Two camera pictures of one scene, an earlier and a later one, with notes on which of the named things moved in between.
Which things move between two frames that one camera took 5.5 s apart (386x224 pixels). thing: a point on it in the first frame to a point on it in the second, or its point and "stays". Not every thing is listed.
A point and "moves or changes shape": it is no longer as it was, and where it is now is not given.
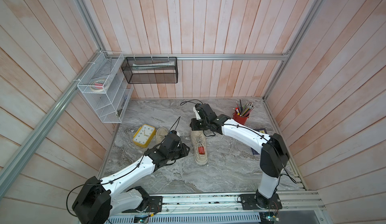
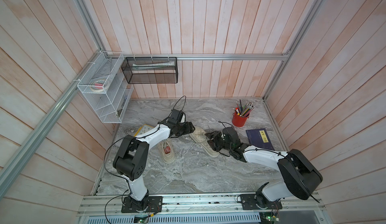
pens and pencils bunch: x=245 y=110 stays
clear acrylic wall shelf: x=107 y=86 stays
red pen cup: x=242 y=120 stays
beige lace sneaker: x=199 y=142 moves or changes shape
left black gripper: x=183 y=146 to x=189 y=126
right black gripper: x=193 y=124 to x=216 y=135
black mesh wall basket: x=151 y=70 stays
